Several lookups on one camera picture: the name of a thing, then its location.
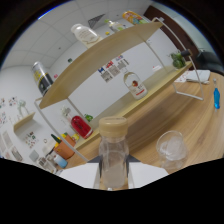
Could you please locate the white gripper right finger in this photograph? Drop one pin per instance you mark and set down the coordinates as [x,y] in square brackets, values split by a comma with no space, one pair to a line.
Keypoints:
[146,173]

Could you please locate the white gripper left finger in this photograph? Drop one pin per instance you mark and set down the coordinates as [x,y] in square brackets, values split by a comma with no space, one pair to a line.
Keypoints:
[83,175]

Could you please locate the tall clear bottle wooden lid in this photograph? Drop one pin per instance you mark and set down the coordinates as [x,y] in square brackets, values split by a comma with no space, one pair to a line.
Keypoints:
[113,156]

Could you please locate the blue liquid glass bottle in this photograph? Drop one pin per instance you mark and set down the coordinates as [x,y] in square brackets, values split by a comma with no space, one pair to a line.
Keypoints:
[217,98]

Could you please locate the white milk bottle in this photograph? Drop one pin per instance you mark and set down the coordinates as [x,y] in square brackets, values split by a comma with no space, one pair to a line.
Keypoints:
[86,35]

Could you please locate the glass cup with ice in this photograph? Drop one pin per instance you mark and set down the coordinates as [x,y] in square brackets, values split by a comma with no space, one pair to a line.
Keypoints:
[171,151]

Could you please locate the orange basket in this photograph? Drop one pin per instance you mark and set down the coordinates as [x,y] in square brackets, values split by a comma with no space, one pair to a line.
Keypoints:
[65,149]

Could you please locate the red liquid glass bottle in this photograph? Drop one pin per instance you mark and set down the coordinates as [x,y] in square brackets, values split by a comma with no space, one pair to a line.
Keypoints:
[81,126]

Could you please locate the green potted plant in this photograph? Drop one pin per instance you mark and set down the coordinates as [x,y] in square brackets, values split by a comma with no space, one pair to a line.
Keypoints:
[88,117]

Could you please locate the clear bottle red label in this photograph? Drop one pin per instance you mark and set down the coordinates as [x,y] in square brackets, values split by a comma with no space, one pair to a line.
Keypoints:
[136,86]

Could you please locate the black silver snack bag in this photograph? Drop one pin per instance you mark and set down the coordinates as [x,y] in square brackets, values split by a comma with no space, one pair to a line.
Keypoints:
[42,80]

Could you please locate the white pouch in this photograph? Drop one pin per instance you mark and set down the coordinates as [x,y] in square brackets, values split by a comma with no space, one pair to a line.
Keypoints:
[199,76]

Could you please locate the glass jar of limes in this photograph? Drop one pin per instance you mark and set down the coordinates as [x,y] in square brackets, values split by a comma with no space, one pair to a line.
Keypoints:
[178,60]

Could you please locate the two-tier wooden shelf rack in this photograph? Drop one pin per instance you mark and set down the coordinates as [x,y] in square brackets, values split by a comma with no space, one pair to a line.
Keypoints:
[100,58]

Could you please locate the dark wooden muddler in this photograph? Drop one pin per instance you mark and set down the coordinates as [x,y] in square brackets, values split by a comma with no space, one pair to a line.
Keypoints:
[186,53]

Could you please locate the black chair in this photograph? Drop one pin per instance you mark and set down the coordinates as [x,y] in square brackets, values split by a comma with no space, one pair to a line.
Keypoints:
[210,61]

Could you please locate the brown door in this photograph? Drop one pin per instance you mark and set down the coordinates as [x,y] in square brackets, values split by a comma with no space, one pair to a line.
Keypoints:
[173,28]

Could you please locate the green-cap clear bottle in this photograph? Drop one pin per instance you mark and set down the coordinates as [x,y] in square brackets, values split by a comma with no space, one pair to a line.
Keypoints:
[115,26]

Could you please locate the wooden wall shelf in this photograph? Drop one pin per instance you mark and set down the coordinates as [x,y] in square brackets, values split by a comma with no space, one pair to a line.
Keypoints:
[24,121]

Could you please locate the blue header wall poster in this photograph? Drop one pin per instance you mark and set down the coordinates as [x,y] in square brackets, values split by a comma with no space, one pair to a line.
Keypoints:
[106,76]

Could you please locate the red header wall poster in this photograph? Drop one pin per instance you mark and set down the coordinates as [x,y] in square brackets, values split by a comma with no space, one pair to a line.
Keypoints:
[114,68]

